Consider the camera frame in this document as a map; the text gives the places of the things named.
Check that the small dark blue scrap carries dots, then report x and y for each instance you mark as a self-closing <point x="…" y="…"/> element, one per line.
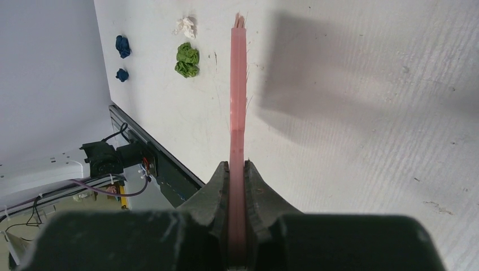
<point x="122" y="75"/>

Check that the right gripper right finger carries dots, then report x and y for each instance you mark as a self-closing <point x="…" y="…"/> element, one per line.
<point x="264" y="206"/>

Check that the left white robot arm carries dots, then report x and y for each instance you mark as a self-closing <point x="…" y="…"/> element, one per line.
<point x="23" y="182"/>

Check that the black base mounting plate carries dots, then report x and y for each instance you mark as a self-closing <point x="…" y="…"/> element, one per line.
<point x="171" y="182"/>

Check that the pink hand brush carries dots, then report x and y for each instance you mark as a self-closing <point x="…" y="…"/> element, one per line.
<point x="237" y="239"/>

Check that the small white paper scrap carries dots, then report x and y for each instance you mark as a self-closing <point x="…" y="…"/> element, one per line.
<point x="186" y="27"/>

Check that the green paper scrap centre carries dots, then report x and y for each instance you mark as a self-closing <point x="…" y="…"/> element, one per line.
<point x="187" y="60"/>

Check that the dark blue paper scrap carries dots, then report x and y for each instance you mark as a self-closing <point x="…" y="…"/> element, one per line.
<point x="122" y="46"/>

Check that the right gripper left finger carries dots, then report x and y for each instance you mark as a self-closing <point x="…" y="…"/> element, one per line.
<point x="204" y="245"/>

